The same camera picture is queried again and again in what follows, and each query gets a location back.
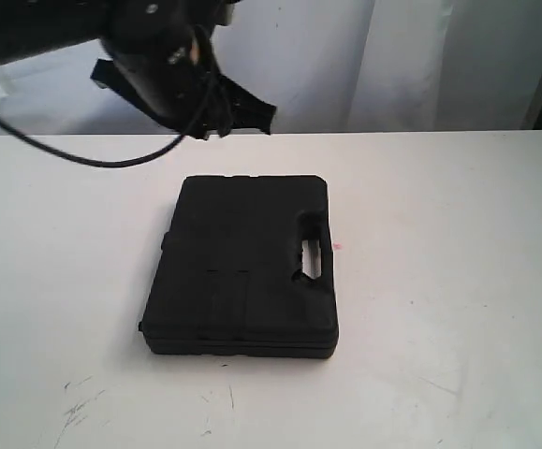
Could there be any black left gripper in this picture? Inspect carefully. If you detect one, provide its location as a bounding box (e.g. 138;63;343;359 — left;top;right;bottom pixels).
91;59;276;139

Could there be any black plastic tool case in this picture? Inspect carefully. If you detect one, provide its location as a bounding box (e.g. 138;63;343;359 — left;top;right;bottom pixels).
139;175;339;359

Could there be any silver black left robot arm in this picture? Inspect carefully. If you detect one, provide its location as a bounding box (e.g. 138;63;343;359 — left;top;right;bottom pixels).
0;1;276;139

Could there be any white backdrop curtain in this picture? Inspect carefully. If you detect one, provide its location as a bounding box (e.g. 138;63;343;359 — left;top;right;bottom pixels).
0;1;542;135

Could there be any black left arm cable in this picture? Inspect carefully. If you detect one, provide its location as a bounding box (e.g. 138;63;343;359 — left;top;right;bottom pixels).
0;95;192;168

